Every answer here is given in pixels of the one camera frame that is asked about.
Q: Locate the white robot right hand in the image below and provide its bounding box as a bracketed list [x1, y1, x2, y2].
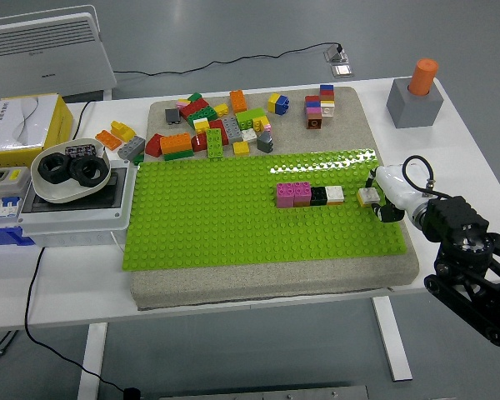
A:
[365, 164, 433, 224]

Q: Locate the light grey brick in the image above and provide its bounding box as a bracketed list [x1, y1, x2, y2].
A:
[117, 136, 146, 160]

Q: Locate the white brick on orange brick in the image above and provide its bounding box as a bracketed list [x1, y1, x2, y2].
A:
[325, 185, 345, 206]

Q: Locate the dark patterned small block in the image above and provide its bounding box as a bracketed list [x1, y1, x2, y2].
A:
[64, 142, 97, 158]

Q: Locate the green flat wide brick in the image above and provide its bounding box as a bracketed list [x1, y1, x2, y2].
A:
[162, 148, 195, 162]

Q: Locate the red sloped brick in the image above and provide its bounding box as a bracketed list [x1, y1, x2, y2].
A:
[144, 133, 166, 158]

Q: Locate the grey circuit breaker unit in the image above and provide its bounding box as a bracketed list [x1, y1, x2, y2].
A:
[0, 166, 33, 229]

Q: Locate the white panel heater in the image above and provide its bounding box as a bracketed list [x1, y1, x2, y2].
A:
[0, 4, 118, 99]

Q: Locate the yellow and white tissue box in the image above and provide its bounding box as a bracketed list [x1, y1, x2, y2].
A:
[0, 93, 74, 170]

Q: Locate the grey long brick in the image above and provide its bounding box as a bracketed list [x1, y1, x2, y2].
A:
[221, 116, 243, 145]

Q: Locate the dark green long brick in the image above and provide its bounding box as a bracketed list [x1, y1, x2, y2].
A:
[187, 107, 218, 126]

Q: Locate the black floor cable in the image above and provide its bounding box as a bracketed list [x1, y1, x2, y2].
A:
[112, 41, 346, 78]

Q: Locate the red long brick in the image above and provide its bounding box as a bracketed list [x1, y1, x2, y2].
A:
[179, 99, 210, 120]

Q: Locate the pink brick on orange brick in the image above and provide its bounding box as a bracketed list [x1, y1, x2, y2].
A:
[293, 182, 313, 208]

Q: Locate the brick stack with brown base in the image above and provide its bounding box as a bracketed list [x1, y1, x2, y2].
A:
[304, 95, 323, 131]

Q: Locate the grey square holder block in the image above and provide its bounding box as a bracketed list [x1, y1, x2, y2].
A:
[386, 77, 445, 129]

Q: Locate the orange tall brick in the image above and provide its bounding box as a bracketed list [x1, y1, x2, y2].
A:
[229, 89, 248, 113]

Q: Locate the lime green wide brick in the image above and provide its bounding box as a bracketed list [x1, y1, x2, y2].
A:
[235, 107, 268, 130]

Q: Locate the grey-brown mat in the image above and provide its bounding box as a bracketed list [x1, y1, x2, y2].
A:
[131, 86, 421, 312]

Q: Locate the pink tall brick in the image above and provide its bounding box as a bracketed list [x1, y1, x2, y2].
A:
[276, 182, 296, 208]

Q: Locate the blue plastic box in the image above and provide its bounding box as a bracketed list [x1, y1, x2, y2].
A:
[0, 224, 37, 247]

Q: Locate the green studded baseplate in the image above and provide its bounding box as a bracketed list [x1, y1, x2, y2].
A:
[121, 147, 408, 272]

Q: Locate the white bowl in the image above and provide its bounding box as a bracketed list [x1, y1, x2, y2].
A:
[30, 140, 113, 204]

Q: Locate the black power cable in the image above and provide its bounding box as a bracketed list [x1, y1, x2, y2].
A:
[23, 99, 141, 400]

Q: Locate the grey cable bundle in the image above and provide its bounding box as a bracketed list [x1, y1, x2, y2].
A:
[0, 331, 20, 372]

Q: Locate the white table leg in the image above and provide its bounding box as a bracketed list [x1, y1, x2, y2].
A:
[370, 296, 413, 383]
[77, 322, 108, 400]

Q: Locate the orange wide brick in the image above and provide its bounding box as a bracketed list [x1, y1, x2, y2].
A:
[160, 132, 193, 154]

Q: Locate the orange flat brick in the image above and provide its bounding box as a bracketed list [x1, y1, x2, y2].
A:
[95, 129, 122, 150]

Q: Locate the open metal floor socket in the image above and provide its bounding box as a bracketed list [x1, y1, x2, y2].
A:
[324, 44, 351, 63]

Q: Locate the yellow sloped brick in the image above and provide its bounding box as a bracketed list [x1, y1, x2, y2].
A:
[110, 120, 137, 142]

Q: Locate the lime green long brick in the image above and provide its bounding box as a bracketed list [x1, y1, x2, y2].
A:
[206, 128, 225, 159]

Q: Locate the white electrical enclosure box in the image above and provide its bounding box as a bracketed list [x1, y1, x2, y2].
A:
[17, 160, 138, 248]

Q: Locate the orange cylinder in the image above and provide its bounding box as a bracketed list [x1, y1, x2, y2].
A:
[407, 57, 439, 98]

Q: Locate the large black nut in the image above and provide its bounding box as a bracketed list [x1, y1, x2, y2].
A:
[37, 152, 73, 183]
[68, 156, 105, 187]

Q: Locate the brick stack with white base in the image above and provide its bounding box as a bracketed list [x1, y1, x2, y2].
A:
[319, 84, 335, 118]

